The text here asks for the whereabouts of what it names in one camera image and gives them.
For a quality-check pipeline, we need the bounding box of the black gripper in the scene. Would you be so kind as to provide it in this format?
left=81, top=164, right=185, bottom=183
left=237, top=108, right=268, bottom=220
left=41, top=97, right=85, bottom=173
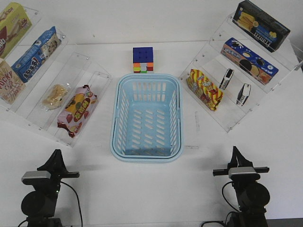
left=213, top=146, right=270, bottom=182
left=37, top=149, right=80, bottom=183

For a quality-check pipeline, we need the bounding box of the bread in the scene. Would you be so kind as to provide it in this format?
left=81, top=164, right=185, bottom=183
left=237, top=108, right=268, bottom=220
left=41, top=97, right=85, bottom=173
left=41, top=84, right=70, bottom=111

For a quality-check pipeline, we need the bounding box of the black white tissue pack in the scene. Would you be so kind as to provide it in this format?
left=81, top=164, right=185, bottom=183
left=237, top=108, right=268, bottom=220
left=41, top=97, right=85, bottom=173
left=236, top=83, right=251, bottom=106
left=219, top=68, right=234, bottom=90

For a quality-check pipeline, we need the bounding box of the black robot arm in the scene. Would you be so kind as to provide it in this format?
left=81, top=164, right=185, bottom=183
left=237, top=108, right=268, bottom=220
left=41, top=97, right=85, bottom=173
left=21, top=149, right=80, bottom=227
left=213, top=146, right=270, bottom=227

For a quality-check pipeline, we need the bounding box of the light blue plastic basket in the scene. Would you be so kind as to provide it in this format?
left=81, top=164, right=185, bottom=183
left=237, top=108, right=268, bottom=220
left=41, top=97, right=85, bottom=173
left=110, top=73, right=184, bottom=163

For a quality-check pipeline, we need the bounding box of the pink fruit snack bag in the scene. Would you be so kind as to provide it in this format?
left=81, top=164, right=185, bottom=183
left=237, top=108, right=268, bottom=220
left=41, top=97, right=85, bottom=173
left=57, top=85, right=98, bottom=138

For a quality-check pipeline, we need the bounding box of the red yellow striped snack bag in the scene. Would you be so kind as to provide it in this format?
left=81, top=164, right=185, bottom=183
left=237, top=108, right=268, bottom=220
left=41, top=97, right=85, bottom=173
left=187, top=69, right=223, bottom=111

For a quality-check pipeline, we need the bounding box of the clear acrylic left shelf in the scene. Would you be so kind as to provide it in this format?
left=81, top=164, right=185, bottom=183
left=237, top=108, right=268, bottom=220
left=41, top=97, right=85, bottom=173
left=0, top=5, right=113, bottom=148

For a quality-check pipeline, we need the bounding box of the clear acrylic shelf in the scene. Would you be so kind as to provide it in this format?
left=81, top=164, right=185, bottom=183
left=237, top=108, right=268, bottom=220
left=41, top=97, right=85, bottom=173
left=179, top=14, right=303, bottom=132
left=0, top=5, right=113, bottom=148

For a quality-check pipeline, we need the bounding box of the clear acrylic right shelf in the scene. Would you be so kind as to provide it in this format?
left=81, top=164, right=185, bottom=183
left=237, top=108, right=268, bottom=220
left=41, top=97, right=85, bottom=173
left=179, top=14, right=303, bottom=132

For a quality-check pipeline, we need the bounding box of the beige Pocky box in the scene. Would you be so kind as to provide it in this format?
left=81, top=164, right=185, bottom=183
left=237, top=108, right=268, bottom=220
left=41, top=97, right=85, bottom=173
left=0, top=58, right=26, bottom=104

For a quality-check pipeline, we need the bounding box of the blue Oreo biscuit box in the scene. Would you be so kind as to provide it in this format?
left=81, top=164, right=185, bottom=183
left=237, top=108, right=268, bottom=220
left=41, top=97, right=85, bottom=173
left=221, top=37, right=279, bottom=85

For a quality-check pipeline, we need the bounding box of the blue chocolate chip cookie box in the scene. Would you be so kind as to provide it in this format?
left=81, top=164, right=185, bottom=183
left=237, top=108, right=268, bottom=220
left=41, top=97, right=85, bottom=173
left=12, top=26, right=61, bottom=83

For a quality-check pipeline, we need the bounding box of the black Franzzi biscuit box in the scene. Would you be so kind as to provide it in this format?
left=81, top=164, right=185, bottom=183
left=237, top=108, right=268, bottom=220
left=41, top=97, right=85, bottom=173
left=232, top=0, right=291, bottom=52

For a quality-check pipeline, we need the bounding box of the multicolour puzzle cube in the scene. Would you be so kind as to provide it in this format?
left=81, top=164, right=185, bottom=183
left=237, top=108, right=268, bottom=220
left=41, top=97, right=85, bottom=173
left=133, top=47, right=154, bottom=73

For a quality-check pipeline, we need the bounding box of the yellow green snack box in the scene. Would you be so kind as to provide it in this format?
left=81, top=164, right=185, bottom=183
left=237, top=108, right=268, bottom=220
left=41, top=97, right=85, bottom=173
left=0, top=2, right=32, bottom=59

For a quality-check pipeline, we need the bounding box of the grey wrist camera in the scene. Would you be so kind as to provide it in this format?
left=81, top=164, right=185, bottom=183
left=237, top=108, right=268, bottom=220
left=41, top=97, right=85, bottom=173
left=21, top=170, right=51, bottom=185
left=228, top=167, right=257, bottom=179

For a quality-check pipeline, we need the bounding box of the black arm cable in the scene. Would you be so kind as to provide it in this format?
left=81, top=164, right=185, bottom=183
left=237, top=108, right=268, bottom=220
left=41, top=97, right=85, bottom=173
left=201, top=181, right=240, bottom=226
left=18, top=181, right=84, bottom=227

